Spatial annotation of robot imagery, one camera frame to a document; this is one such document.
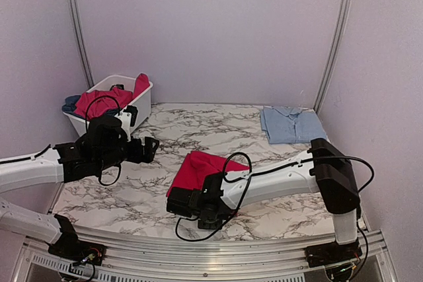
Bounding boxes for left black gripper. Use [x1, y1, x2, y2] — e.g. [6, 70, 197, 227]
[95, 136, 159, 172]

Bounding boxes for red t-shirt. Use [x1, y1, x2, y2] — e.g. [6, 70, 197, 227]
[166, 150, 250, 199]

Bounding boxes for light blue button shirt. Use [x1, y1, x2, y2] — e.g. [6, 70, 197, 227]
[260, 106, 327, 145]

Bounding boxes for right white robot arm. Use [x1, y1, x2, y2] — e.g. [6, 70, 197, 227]
[166, 138, 360, 261]

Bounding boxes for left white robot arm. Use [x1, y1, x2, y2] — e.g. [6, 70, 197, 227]
[1, 116, 159, 259]

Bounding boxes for white plastic laundry bin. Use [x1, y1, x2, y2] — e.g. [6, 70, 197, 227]
[63, 82, 153, 136]

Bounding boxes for red garment in bin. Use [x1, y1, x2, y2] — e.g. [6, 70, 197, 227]
[76, 73, 152, 119]

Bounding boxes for dark blue garment in bin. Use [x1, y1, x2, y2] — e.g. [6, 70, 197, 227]
[61, 95, 119, 121]

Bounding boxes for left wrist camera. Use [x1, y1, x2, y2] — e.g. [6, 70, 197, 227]
[116, 105, 138, 141]

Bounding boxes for front aluminium rail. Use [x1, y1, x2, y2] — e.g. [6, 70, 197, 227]
[11, 226, 399, 281]

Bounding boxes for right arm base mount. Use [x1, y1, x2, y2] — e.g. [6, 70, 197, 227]
[305, 241, 362, 267]

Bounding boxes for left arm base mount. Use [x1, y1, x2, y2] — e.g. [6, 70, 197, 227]
[48, 240, 106, 265]

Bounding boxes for left aluminium frame post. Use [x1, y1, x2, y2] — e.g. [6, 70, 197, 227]
[67, 0, 95, 88]

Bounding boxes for aluminium frame post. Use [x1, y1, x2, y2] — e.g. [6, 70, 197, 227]
[67, 0, 95, 88]
[313, 0, 352, 114]

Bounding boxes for right aluminium frame post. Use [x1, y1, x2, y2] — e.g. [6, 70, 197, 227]
[313, 0, 352, 114]

